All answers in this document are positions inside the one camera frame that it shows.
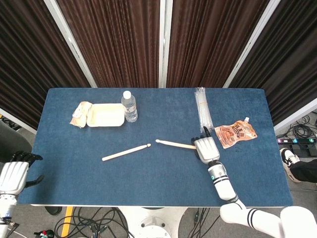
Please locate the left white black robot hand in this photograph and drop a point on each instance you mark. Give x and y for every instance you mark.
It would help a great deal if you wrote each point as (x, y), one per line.
(12, 178)

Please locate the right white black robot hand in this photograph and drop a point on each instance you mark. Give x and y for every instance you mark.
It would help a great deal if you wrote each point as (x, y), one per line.
(206, 150)

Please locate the pale wooden drumstick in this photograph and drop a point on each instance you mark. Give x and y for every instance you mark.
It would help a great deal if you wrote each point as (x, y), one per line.
(123, 153)
(173, 143)

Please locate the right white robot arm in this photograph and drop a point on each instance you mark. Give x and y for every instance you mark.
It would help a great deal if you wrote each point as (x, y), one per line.
(223, 183)

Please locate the orange spout drink pouch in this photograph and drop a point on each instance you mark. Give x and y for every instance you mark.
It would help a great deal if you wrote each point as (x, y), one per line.
(235, 135)

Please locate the bundle of clear wrapped straws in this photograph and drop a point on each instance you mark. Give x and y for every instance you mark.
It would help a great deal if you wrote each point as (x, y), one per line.
(203, 109)

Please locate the blue table cloth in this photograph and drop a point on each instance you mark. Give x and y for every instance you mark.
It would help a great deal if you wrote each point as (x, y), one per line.
(148, 178)

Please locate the yellow floor tape strip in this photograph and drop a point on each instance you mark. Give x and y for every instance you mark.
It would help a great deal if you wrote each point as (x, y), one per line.
(67, 220)

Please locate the white black sneaker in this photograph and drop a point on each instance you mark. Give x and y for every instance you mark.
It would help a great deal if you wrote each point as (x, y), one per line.
(288, 161)

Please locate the clear plastic water bottle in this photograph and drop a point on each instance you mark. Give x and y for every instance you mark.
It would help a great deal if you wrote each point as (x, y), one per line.
(130, 109)

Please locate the plastic wrapped bread bag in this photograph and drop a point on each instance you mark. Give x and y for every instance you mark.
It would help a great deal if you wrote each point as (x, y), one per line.
(79, 114)

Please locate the black foot pedal unit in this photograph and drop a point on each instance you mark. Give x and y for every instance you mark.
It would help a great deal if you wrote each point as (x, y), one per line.
(303, 150)

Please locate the black trouser leg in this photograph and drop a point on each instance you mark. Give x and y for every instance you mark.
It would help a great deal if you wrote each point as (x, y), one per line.
(305, 171)

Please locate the brown pleated partition panel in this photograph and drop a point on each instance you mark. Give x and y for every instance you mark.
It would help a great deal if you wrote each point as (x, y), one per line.
(203, 44)
(29, 62)
(292, 62)
(119, 44)

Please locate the cream takeaway food tray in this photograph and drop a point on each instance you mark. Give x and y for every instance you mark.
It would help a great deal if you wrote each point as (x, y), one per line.
(106, 115)

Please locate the white partition base rail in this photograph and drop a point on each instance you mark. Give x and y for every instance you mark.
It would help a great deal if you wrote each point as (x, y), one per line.
(297, 114)
(17, 121)

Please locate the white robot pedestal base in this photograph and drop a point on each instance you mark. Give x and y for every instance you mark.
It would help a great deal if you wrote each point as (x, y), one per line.
(153, 223)

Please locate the white partition post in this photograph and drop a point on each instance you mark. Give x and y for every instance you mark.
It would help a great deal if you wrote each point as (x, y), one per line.
(71, 44)
(164, 44)
(250, 44)

